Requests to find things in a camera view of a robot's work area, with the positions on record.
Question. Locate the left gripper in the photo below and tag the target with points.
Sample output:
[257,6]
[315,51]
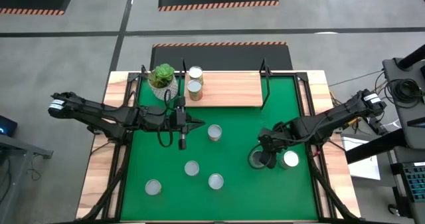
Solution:
[179,121]

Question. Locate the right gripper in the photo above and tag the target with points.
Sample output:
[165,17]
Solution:
[270,142]

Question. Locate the green blue cherry can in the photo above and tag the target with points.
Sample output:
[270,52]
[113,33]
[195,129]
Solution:
[255,159]

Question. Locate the short can orange-brown label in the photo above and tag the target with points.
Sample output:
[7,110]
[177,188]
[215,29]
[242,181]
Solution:
[214,131]

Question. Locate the short can grey-blue label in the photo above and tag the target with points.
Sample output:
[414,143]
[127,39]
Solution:
[153,186]
[291,158]

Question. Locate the pineapple can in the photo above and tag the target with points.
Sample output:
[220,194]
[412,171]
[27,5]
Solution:
[194,86]

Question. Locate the salmon can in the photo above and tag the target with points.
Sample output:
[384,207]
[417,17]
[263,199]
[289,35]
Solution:
[192,167]

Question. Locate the green pear can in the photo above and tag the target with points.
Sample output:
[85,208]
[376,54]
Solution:
[195,72]

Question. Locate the green peach can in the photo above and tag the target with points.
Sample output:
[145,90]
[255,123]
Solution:
[216,181]

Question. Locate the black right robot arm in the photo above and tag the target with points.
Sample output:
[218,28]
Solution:
[332,119]

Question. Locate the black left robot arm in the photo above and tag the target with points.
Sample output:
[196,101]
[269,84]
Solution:
[99,114]

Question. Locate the wooden shelf board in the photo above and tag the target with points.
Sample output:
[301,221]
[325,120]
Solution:
[232,91]

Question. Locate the succulent in white patterned pot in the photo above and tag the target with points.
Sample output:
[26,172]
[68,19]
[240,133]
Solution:
[162,76]

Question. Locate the green table mat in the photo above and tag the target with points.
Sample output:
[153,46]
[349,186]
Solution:
[232,197]

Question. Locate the white sheet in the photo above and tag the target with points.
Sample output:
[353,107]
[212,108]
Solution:
[365,167]

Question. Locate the black diagonal bar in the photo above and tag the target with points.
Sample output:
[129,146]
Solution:
[372,147]

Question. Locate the grey equipment cart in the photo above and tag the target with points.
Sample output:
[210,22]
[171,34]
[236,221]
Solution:
[391,67]

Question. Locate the backlit keyboard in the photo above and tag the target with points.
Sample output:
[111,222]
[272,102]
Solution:
[415,182]

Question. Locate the grey computer desk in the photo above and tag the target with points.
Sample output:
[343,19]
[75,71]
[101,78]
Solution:
[419,214]

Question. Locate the black pole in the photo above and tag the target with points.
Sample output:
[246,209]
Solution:
[413,56]

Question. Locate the grey side desk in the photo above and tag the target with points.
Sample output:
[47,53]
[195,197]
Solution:
[13,157]

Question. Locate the black device with blue light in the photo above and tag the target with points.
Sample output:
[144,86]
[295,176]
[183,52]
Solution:
[8,126]

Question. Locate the black metal shelf frame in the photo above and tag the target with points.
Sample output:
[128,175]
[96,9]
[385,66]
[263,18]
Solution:
[267,89]
[180,82]

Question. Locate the black metal rig frame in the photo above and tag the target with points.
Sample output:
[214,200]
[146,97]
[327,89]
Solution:
[303,81]

